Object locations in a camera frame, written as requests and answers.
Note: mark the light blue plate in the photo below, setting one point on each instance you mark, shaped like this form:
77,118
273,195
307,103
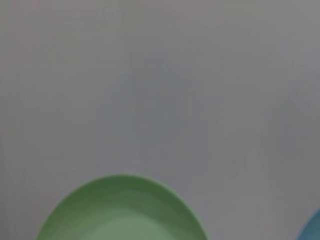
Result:
311,227

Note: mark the green plate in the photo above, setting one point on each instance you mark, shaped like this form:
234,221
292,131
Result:
122,212

